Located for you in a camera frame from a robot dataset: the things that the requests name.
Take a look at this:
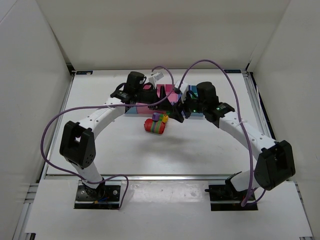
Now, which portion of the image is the yellow striped lego block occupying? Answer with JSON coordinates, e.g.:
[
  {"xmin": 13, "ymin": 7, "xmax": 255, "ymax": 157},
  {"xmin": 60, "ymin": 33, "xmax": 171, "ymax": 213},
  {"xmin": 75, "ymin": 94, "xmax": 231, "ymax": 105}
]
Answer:
[{"xmin": 161, "ymin": 114, "xmax": 169, "ymax": 124}]

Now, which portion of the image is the small purple lego block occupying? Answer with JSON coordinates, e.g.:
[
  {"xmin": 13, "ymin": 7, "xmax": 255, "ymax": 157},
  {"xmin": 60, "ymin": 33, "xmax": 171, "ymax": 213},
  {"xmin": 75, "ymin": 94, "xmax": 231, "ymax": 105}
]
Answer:
[{"xmin": 152, "ymin": 112, "xmax": 161, "ymax": 122}]

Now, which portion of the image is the red striped lego block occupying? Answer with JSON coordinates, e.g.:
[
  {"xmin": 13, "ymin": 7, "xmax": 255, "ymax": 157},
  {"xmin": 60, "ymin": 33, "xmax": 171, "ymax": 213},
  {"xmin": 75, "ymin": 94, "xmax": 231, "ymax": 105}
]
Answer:
[{"xmin": 143, "ymin": 118, "xmax": 166, "ymax": 135}]

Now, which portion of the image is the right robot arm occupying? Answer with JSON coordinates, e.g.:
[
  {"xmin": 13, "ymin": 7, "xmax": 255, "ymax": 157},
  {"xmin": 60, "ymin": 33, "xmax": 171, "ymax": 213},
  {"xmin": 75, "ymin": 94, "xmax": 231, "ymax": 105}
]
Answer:
[{"xmin": 173, "ymin": 81, "xmax": 296, "ymax": 198}]

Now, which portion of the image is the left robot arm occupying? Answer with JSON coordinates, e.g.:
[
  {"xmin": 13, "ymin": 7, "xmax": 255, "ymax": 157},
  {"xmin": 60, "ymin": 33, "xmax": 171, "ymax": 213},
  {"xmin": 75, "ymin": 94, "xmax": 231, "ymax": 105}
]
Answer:
[{"xmin": 59, "ymin": 71, "xmax": 171, "ymax": 190}]

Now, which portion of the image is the small pink bin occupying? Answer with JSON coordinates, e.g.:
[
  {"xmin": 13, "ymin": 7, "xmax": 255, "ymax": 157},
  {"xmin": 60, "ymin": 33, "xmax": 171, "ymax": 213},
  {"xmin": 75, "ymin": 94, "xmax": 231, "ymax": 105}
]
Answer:
[{"xmin": 164, "ymin": 84, "xmax": 179, "ymax": 105}]

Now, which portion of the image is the right light blue bin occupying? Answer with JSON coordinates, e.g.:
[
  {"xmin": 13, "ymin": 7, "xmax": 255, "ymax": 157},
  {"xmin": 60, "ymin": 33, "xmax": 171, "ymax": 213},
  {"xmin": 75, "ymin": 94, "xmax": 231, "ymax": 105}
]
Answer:
[{"xmin": 189, "ymin": 85, "xmax": 204, "ymax": 117}]

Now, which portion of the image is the light blue bin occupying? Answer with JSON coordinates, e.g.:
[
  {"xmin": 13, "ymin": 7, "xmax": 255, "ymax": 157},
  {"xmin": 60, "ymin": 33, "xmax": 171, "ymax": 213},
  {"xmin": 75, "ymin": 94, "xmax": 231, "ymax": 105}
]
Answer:
[
  {"xmin": 125, "ymin": 106, "xmax": 138, "ymax": 115},
  {"xmin": 189, "ymin": 85, "xmax": 204, "ymax": 117}
]

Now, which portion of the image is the dark blue bin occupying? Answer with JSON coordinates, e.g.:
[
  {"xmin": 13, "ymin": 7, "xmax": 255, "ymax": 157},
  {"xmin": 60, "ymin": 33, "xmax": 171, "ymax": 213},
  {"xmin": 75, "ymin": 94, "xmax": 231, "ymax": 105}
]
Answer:
[{"xmin": 182, "ymin": 84, "xmax": 198, "ymax": 118}]

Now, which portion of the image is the left light blue bin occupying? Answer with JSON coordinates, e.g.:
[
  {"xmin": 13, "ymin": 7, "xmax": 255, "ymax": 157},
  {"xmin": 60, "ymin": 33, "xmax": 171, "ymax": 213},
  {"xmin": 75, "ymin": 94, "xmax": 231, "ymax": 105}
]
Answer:
[{"xmin": 125, "ymin": 106, "xmax": 138, "ymax": 115}]

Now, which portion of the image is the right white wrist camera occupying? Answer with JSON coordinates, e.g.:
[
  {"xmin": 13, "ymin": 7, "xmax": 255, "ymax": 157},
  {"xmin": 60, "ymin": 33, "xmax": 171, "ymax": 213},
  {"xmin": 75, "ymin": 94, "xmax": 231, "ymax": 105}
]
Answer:
[{"xmin": 174, "ymin": 80, "xmax": 189, "ymax": 103}]

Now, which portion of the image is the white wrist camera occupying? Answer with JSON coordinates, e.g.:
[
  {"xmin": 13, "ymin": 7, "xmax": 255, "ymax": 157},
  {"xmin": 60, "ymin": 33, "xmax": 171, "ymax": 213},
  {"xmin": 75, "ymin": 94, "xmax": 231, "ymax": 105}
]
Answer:
[
  {"xmin": 174, "ymin": 80, "xmax": 189, "ymax": 103},
  {"xmin": 148, "ymin": 72, "xmax": 164, "ymax": 88}
]

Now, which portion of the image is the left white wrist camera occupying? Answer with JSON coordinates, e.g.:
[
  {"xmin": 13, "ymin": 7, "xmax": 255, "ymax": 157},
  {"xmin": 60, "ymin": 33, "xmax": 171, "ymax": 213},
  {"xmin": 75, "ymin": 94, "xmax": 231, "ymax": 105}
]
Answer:
[{"xmin": 148, "ymin": 72, "xmax": 164, "ymax": 88}]

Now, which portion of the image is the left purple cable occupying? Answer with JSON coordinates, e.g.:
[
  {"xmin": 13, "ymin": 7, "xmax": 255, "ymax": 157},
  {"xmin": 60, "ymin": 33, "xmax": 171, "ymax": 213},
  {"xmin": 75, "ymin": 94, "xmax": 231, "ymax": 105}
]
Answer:
[{"xmin": 40, "ymin": 65, "xmax": 176, "ymax": 210}]

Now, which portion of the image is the purple cable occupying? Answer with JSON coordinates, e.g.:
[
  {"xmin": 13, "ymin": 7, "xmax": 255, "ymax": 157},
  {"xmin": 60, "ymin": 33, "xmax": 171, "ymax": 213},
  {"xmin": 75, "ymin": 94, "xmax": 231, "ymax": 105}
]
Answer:
[
  {"xmin": 40, "ymin": 65, "xmax": 176, "ymax": 210},
  {"xmin": 178, "ymin": 59, "xmax": 267, "ymax": 207}
]

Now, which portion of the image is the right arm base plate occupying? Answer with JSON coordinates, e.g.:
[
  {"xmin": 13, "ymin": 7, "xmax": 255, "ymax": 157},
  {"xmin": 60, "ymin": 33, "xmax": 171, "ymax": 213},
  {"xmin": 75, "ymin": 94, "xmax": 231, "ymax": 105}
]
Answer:
[{"xmin": 204, "ymin": 184, "xmax": 258, "ymax": 212}]

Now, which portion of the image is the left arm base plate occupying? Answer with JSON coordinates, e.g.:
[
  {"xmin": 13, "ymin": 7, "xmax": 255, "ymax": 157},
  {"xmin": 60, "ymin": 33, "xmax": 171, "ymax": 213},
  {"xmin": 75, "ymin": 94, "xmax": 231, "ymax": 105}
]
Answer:
[{"xmin": 73, "ymin": 181, "xmax": 121, "ymax": 210}]

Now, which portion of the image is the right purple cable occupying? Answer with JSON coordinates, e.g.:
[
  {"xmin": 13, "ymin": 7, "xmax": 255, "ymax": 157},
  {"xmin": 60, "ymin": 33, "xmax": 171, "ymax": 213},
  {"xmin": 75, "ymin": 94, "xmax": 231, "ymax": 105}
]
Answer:
[{"xmin": 178, "ymin": 59, "xmax": 267, "ymax": 207}]

